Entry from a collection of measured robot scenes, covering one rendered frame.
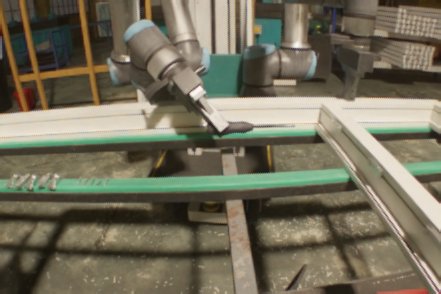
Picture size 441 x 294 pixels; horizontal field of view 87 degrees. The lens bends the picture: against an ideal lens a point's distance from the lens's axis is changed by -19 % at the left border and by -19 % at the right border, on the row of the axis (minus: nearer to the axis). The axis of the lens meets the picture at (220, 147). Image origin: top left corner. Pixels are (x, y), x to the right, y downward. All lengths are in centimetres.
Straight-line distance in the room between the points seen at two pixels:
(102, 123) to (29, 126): 25
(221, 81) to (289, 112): 75
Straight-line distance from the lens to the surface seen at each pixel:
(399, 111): 95
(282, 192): 58
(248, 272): 46
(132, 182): 59
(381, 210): 53
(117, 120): 80
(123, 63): 131
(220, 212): 158
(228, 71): 147
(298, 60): 133
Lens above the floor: 119
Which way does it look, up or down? 29 degrees down
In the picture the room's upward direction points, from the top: 1 degrees counter-clockwise
